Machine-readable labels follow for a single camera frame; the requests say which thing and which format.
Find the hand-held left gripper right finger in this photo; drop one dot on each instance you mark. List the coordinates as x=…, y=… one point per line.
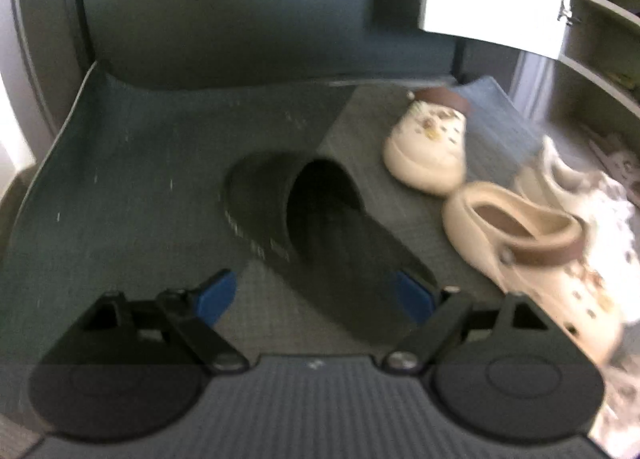
x=412, y=296

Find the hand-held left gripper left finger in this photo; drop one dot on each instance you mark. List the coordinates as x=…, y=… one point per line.
x=217, y=296

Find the grey wooden shoe cabinet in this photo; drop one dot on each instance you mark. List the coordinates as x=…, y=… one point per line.
x=600, y=39

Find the black entry door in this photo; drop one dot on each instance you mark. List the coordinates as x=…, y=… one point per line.
x=250, y=4

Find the black slide sandal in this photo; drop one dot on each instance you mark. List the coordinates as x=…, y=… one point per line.
x=272, y=194

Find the black raised-edge floor mat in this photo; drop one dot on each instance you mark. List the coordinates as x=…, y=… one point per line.
x=125, y=189

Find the metal cabinet door hinge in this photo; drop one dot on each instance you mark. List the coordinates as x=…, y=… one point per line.
x=567, y=14

